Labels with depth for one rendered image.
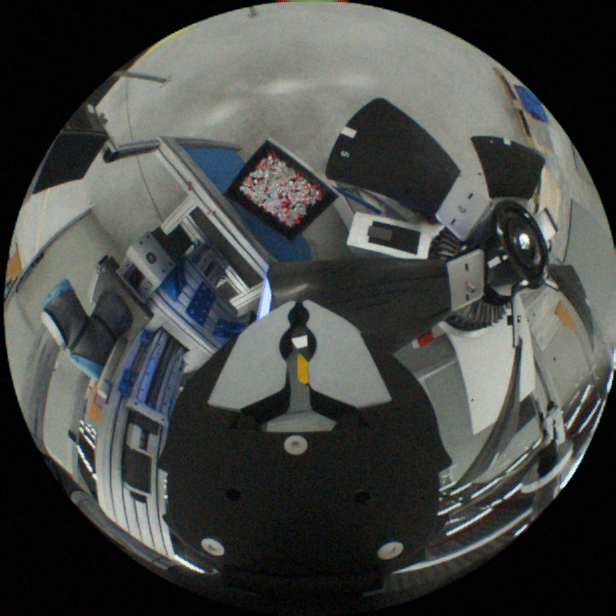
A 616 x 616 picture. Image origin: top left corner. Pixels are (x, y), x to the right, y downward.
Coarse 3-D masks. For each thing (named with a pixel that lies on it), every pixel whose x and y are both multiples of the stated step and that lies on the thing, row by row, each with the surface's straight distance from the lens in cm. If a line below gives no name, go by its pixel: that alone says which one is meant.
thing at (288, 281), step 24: (288, 264) 25; (312, 264) 24; (336, 264) 23; (360, 264) 23; (384, 264) 23; (408, 264) 23; (432, 264) 24; (288, 288) 26; (312, 288) 25; (336, 288) 24; (360, 288) 24; (384, 288) 24; (408, 288) 24; (432, 288) 26; (336, 312) 25; (360, 312) 25; (384, 312) 25; (408, 312) 26; (432, 312) 29; (384, 336) 29; (408, 336) 30
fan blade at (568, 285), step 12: (552, 264) 51; (552, 276) 41; (564, 276) 50; (576, 276) 61; (564, 288) 42; (576, 288) 52; (576, 300) 46; (588, 312) 55; (588, 324) 51; (588, 336) 49
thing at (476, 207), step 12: (456, 180) 33; (456, 192) 33; (468, 192) 33; (480, 192) 33; (444, 204) 34; (456, 204) 34; (468, 204) 33; (480, 204) 33; (444, 216) 35; (456, 216) 34; (468, 216) 34; (480, 216) 33; (456, 228) 34; (468, 228) 34
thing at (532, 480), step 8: (568, 440) 27; (560, 448) 27; (568, 448) 25; (560, 456) 25; (568, 456) 24; (536, 464) 28; (552, 464) 24; (560, 464) 23; (528, 472) 27; (536, 472) 26; (544, 472) 24; (552, 472) 23; (528, 480) 25; (536, 480) 23; (544, 480) 23; (560, 480) 31; (528, 488) 24; (536, 488) 24
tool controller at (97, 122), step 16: (80, 112) 57; (96, 112) 65; (64, 128) 44; (80, 128) 47; (96, 128) 51; (64, 144) 44; (80, 144) 47; (96, 144) 50; (48, 160) 44; (64, 160) 47; (80, 160) 50; (48, 176) 46; (64, 176) 50; (80, 176) 54; (32, 192) 46
